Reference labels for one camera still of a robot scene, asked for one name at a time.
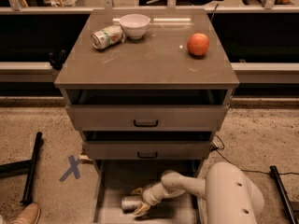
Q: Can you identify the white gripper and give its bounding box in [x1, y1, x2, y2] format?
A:
[131, 182, 165, 216]

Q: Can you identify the clear plastic water bottle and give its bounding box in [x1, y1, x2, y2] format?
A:
[121, 195, 142, 213]

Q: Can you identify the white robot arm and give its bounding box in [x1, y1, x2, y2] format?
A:
[133, 162, 264, 224]

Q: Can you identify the bottom grey drawer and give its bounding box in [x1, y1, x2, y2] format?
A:
[91, 160, 204, 224]

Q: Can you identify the grey drawer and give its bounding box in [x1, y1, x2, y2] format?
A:
[64, 89, 230, 133]
[82, 131, 212, 160]
[91, 160, 204, 224]

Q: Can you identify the middle grey drawer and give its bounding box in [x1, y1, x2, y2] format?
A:
[82, 131, 212, 160]

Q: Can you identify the top grey drawer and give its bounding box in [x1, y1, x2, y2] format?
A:
[64, 89, 230, 133]

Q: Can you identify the grey drawer cabinet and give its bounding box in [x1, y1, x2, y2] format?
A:
[54, 8, 240, 224]

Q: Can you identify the blue tape cross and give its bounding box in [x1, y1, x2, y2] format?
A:
[59, 155, 81, 182]

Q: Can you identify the tan shoe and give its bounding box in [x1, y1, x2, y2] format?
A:
[11, 203, 41, 224]

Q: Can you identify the black stand leg left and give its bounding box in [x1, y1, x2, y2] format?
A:
[0, 132, 43, 205]

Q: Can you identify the black stand leg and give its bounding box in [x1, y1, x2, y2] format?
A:
[270, 165, 299, 224]
[0, 132, 43, 205]

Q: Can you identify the black stand leg right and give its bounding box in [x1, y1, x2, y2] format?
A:
[270, 165, 299, 224]

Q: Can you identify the black clamp knob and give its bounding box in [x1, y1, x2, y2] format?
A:
[49, 50, 66, 70]

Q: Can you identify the orange fruit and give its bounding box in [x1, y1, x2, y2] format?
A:
[187, 33, 209, 56]

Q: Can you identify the green white soda can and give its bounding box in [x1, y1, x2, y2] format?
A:
[91, 25, 126, 50]

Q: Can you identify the white ceramic bowl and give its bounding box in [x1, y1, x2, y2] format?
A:
[120, 14, 150, 39]

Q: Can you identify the black floor cable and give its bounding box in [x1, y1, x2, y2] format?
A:
[211, 134, 299, 176]

